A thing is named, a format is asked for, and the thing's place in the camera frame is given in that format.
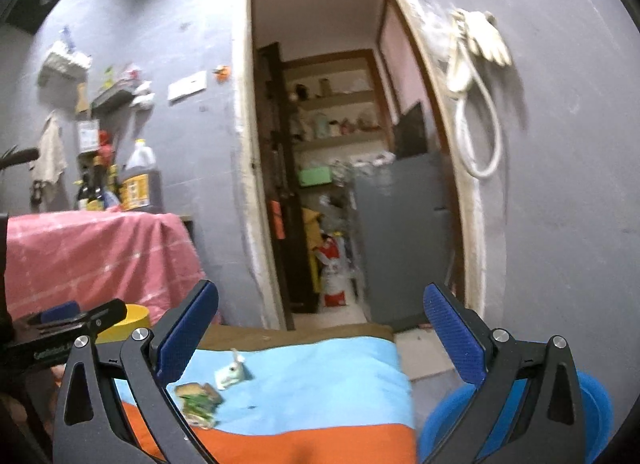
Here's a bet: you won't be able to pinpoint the white wall basket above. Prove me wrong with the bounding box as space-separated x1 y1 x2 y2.
37 40 92 86

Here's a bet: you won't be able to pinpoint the wooden storage shelf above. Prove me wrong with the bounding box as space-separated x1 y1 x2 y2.
283 49 394 165

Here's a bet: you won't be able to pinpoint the orange wall hook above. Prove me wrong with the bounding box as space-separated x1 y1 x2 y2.
214 65 231 83

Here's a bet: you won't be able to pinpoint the dark sauce bottle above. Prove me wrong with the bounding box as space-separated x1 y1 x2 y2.
76 177 91 210

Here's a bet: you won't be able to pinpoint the yellow plastic bowl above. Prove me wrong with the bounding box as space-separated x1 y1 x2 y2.
96 303 151 343

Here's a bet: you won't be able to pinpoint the wire wall shelf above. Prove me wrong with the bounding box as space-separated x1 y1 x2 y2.
91 79 141 115

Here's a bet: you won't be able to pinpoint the red white rice sack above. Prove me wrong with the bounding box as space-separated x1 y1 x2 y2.
314 233 356 308

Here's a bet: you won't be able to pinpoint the green box on shelf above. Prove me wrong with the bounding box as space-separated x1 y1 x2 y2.
298 166 332 187

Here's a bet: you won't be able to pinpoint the large cooking oil jug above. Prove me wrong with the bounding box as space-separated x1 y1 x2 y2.
120 139 164 213

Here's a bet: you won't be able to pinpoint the black monitor screen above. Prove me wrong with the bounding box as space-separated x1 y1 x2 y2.
394 101 428 159

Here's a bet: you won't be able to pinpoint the grey washing machine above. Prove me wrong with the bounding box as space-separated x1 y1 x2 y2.
352 154 454 332

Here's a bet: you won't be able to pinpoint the hanging beige towel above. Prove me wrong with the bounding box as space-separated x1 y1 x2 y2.
30 110 67 205

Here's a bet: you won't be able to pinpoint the white rubber gloves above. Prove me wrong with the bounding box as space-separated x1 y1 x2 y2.
446 8 512 94

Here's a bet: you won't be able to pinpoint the striped fleece table cover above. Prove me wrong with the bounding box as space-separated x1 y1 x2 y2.
114 322 419 464

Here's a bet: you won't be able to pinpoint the pink checked cloth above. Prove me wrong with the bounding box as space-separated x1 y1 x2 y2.
6 211 205 322

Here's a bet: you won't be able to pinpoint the green leafy scrap wrapper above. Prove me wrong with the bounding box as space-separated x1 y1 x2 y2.
175 383 224 429

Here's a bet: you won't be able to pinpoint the white hose loop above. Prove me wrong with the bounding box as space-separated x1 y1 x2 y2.
453 42 504 180

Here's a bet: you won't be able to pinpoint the blue plastic bucket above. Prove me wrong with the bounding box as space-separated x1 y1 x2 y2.
418 371 613 463

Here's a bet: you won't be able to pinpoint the white wall switch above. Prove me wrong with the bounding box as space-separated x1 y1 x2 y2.
167 70 207 103

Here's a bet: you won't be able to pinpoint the black handled cooking pot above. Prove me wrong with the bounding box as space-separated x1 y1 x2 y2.
0 147 40 171

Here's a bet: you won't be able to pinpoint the small white green wrapper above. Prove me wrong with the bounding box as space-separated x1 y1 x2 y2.
215 349 245 390

